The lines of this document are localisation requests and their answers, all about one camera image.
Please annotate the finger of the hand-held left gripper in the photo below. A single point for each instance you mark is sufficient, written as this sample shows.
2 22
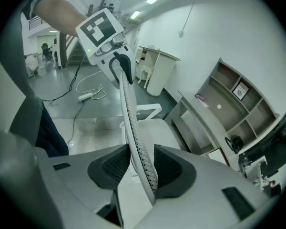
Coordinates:
129 65
108 68

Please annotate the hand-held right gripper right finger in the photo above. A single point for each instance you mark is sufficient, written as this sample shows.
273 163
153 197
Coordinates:
205 187

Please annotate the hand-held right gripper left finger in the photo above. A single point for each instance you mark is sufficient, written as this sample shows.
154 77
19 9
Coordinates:
74 173

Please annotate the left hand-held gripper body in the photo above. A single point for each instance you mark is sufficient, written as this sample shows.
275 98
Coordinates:
97 30

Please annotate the white mesh office chair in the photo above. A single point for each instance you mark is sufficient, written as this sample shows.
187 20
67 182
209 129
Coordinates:
133 139

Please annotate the person's left forearm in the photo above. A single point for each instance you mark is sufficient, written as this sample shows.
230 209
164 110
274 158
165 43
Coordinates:
59 13

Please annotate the black mesh office chair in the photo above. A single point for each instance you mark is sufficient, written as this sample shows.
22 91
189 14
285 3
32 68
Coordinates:
45 50

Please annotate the white carved-leg side table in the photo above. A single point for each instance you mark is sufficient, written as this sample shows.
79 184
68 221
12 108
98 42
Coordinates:
145 68

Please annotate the small flower ornament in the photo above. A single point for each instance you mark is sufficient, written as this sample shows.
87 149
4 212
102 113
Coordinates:
153 47

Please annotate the white curved counter table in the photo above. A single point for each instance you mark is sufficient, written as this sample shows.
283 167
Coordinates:
162 73

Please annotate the dark wooden staircase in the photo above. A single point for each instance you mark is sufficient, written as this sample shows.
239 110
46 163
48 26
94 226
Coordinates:
74 54

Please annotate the white power strip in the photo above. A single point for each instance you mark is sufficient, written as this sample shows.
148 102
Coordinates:
87 96

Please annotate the person's dark trousers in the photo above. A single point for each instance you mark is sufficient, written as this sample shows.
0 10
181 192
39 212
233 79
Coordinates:
52 137

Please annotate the black balcony railing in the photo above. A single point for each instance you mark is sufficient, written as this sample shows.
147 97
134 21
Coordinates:
35 23

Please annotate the person's torso in grey shirt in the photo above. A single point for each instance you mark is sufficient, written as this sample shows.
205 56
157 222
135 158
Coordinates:
14 80

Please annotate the small framed picture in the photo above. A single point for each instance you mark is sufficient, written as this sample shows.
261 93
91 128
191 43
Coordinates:
240 90

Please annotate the wall conduit with junction box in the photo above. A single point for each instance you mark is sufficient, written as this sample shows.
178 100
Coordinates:
181 33

